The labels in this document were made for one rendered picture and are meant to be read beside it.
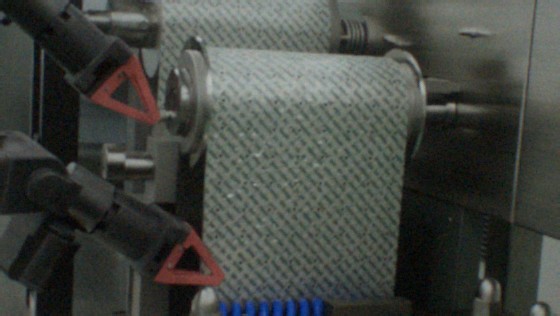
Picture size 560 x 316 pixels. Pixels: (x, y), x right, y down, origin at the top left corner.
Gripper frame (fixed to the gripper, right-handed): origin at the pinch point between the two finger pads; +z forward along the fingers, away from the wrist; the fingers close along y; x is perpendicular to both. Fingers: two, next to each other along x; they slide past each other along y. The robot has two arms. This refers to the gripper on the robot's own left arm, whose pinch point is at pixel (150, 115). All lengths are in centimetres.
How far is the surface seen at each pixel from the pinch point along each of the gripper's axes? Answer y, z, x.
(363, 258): 7.1, 27.9, 4.6
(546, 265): -280, 262, 105
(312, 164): 7.2, 15.4, 8.0
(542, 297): -281, 273, 93
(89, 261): -66, 25, -23
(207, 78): 7.7, 0.0, 6.4
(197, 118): 6.7, 2.4, 2.7
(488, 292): 14.7, 38.4, 10.9
